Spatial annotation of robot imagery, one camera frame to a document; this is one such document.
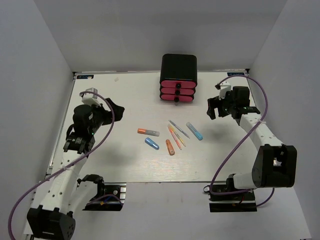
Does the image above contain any blue capped clear marker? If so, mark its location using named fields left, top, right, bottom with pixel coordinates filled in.
left=186, top=122, right=203, bottom=141

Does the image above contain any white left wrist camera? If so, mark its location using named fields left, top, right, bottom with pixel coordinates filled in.
left=79, top=93, right=102, bottom=107

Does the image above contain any thin yellow highlighter pen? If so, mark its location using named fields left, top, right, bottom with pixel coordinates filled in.
left=169, top=124, right=186, bottom=147

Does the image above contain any black drawer cabinet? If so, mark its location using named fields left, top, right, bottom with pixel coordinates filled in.
left=159, top=53, right=198, bottom=97

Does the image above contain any blue left corner label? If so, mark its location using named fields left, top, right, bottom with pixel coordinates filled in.
left=76, top=75, right=94, bottom=80

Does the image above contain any blue corner label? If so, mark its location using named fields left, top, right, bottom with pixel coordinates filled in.
left=227, top=72, right=245, bottom=77
left=76, top=75, right=94, bottom=80

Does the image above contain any pink drawer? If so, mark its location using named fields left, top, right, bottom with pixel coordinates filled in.
left=160, top=87, right=196, bottom=96
left=160, top=94, right=194, bottom=103
left=160, top=79, right=197, bottom=89

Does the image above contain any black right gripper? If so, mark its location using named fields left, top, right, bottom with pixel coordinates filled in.
left=207, top=90, right=237, bottom=120

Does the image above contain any thin orange highlighter pen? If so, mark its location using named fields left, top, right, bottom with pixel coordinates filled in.
left=167, top=124, right=182, bottom=150

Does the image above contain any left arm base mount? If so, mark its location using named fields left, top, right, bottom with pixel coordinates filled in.
left=83, top=183, right=127, bottom=212

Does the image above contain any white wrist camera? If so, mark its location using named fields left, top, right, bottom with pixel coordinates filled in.
left=215, top=80, right=231, bottom=100
left=79, top=93, right=102, bottom=107

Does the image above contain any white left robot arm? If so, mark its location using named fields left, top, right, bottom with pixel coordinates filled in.
left=27, top=98, right=125, bottom=240

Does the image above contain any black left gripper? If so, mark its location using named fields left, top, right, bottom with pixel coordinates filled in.
left=88, top=98, right=125, bottom=135

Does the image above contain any blue right corner label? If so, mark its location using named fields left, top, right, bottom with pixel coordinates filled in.
left=227, top=72, right=245, bottom=77

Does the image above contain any pink top drawer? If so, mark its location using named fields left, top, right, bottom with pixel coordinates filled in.
left=160, top=79, right=197, bottom=89

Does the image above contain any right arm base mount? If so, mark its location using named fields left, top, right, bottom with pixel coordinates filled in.
left=203, top=185, right=257, bottom=213

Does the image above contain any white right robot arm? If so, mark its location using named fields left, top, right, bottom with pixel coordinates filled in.
left=207, top=84, right=298, bottom=200

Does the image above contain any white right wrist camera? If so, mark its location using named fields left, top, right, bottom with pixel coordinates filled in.
left=215, top=80, right=231, bottom=100

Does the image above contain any pink bottom drawer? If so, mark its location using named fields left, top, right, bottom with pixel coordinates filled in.
left=160, top=94, right=194, bottom=103

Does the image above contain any orange capped grey marker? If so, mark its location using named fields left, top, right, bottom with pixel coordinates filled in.
left=137, top=128, right=160, bottom=137

